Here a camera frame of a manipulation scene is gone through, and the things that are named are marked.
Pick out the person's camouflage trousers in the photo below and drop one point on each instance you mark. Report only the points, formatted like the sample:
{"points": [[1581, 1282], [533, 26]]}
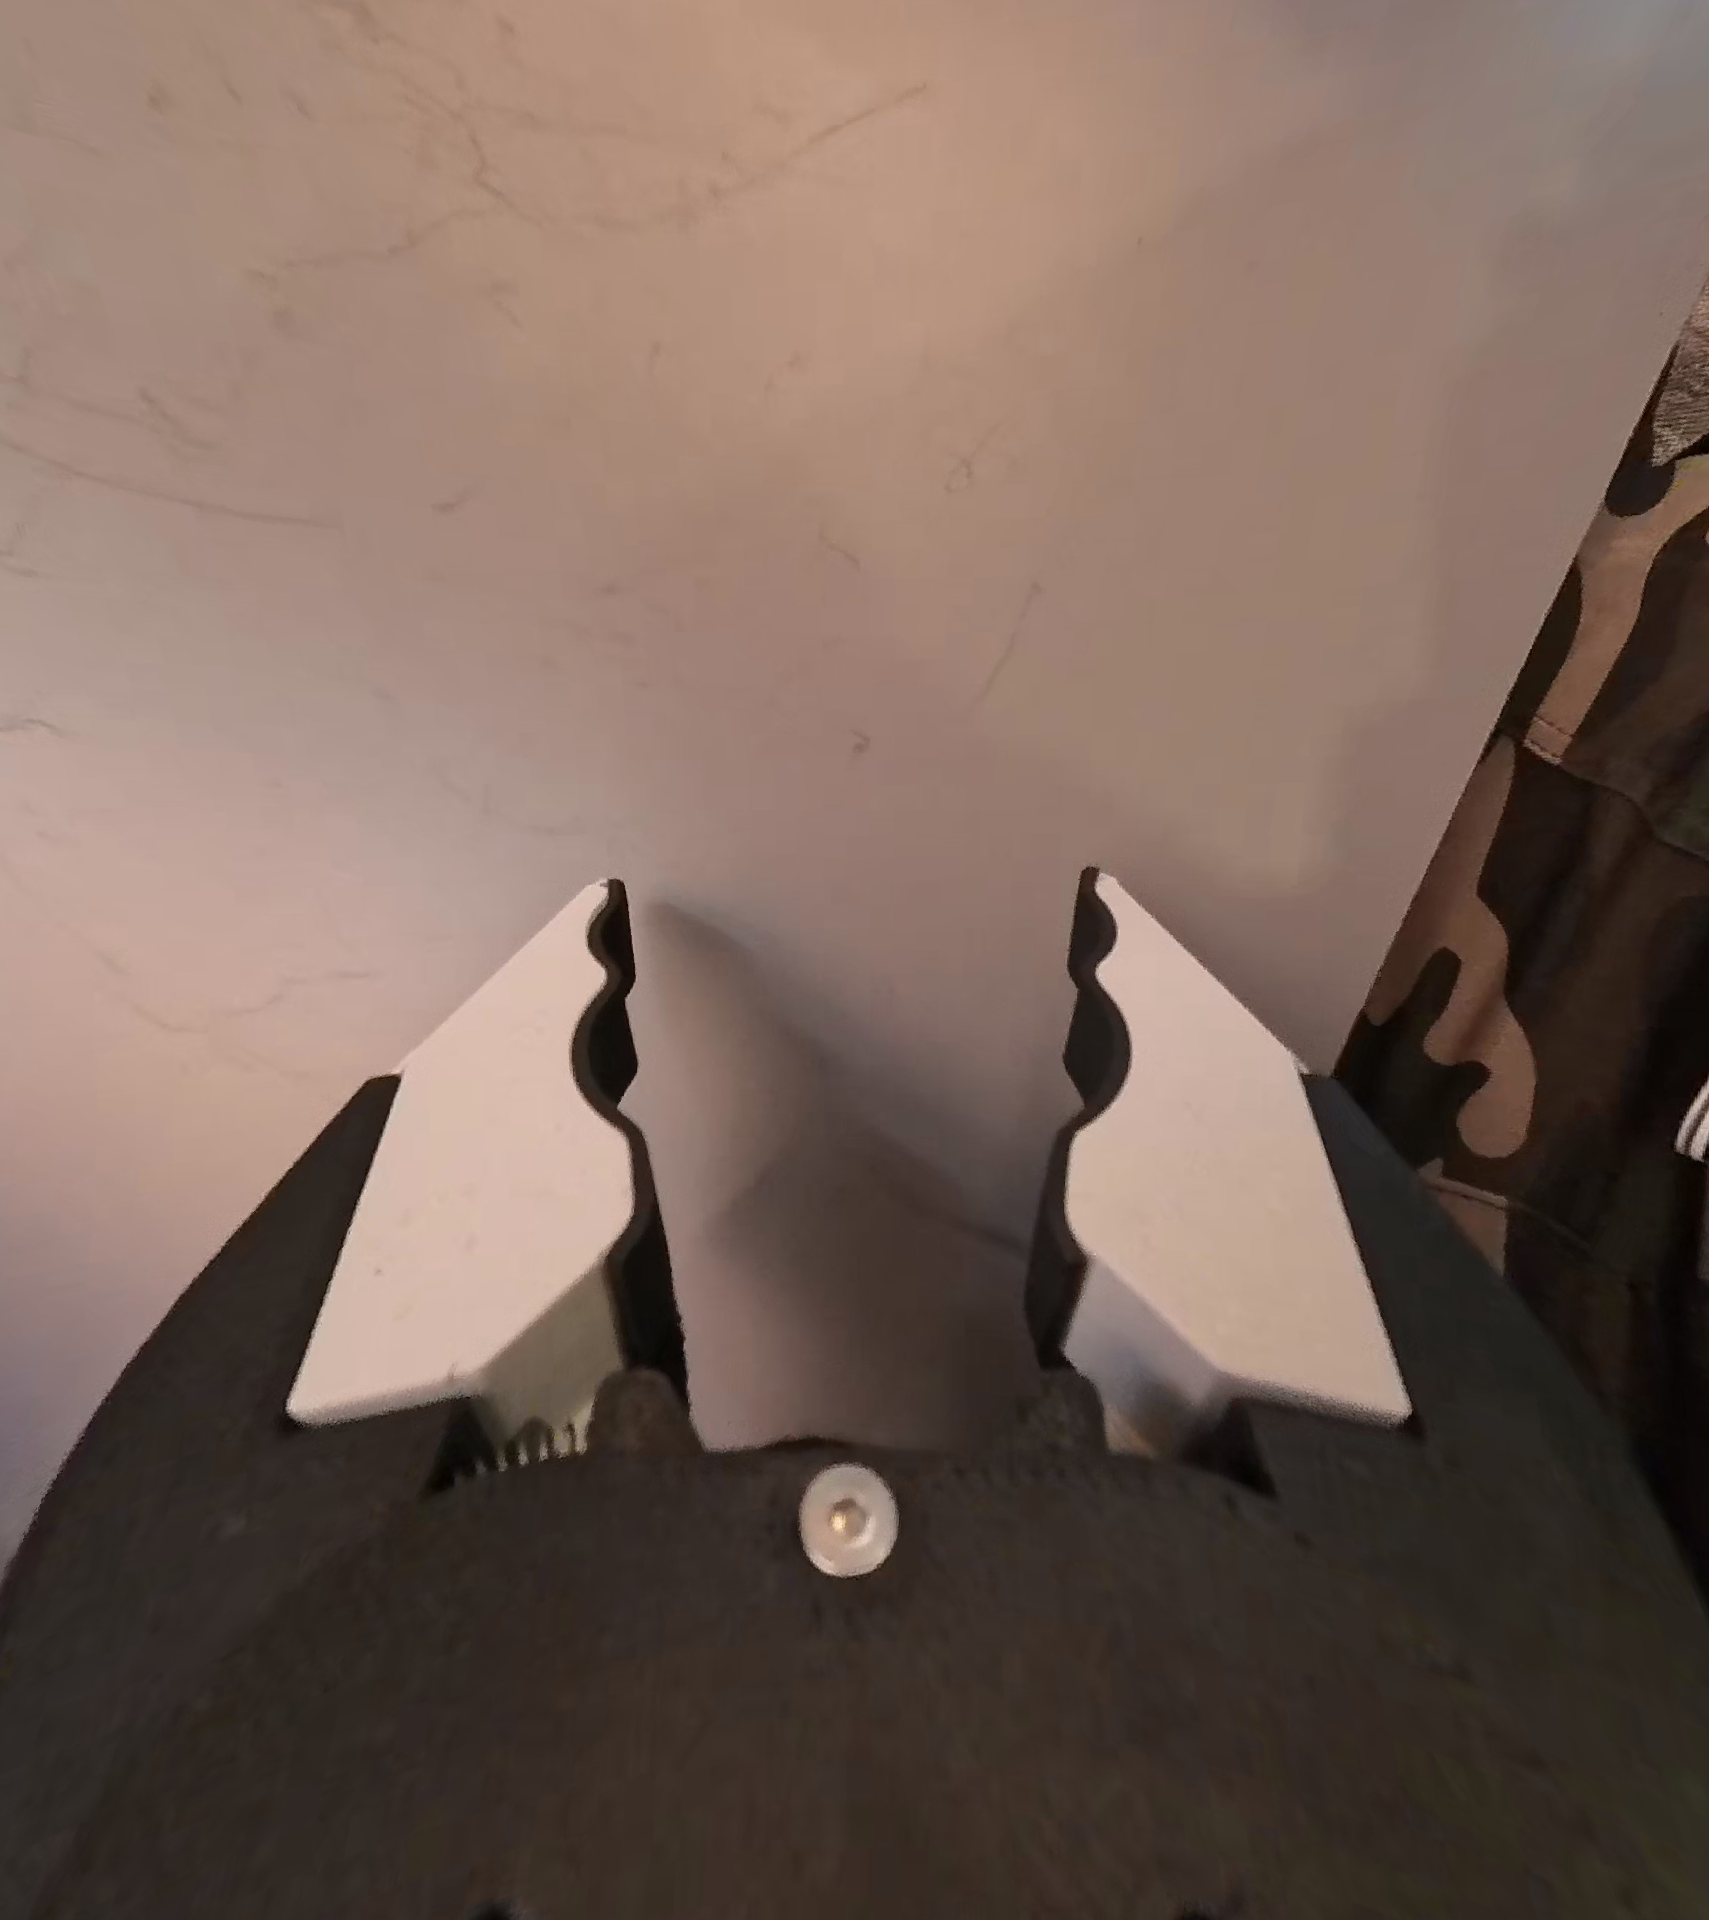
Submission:
{"points": [[1616, 898]]}

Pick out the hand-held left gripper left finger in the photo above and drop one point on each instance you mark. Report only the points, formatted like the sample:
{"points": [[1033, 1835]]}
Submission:
{"points": [[478, 1202]]}

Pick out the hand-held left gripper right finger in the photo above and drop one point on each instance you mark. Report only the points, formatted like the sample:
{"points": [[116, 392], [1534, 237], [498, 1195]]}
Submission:
{"points": [[1215, 1202]]}

